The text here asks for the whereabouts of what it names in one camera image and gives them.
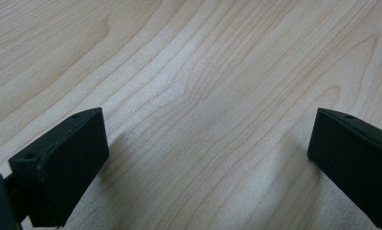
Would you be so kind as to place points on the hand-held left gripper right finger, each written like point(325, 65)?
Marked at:
point(354, 159)

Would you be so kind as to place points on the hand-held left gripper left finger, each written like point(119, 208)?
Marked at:
point(64, 166)

